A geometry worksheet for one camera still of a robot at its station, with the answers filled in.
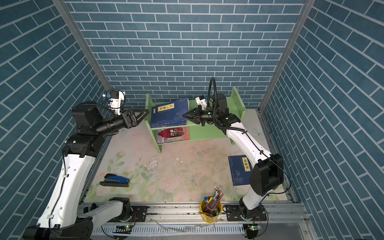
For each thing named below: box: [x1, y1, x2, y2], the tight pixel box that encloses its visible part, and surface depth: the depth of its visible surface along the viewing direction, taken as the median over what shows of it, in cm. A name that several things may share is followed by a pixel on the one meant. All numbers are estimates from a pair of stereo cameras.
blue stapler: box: [99, 173, 130, 187], surface depth 84 cm
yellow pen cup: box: [199, 195, 223, 224], surface depth 69 cm
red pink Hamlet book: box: [157, 126, 191, 144], surface depth 91 cm
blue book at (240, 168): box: [228, 155, 253, 187], surface depth 90 cm
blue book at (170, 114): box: [150, 97, 190, 129], surface depth 77 cm
